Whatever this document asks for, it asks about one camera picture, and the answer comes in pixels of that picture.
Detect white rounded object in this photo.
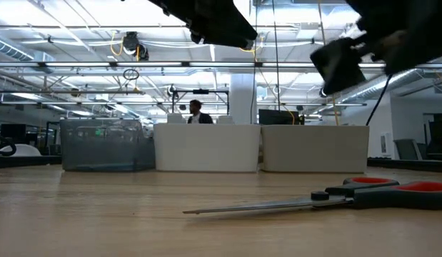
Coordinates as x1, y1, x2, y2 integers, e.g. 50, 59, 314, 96
0, 143, 41, 157

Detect dark translucent plastic bin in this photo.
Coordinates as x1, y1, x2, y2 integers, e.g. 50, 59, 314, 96
59, 119, 156, 172

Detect black and red scissors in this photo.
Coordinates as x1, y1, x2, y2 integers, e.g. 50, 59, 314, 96
182, 177, 442, 215

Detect grey chair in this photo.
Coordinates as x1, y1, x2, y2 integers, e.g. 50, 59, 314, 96
393, 138, 424, 161

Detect person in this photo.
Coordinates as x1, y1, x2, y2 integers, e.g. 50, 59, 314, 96
187, 99, 214, 125

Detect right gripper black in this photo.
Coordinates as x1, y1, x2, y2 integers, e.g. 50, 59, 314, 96
309, 0, 442, 96

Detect black monitor screen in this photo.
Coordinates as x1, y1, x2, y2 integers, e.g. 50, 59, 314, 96
258, 109, 306, 126

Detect black ceiling cable reel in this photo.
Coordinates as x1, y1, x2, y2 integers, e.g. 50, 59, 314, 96
121, 31, 150, 61

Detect white building column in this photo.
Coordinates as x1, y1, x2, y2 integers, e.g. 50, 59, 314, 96
229, 74, 258, 125

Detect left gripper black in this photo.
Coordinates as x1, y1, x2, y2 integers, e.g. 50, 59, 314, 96
149, 0, 259, 50

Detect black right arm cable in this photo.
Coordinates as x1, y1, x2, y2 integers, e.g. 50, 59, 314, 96
365, 73, 392, 126

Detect black aluminium table frame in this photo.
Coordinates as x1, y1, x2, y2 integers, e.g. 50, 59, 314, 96
0, 153, 442, 173

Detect white plastic bin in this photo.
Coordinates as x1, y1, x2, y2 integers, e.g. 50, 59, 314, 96
260, 124, 371, 174
153, 123, 263, 173

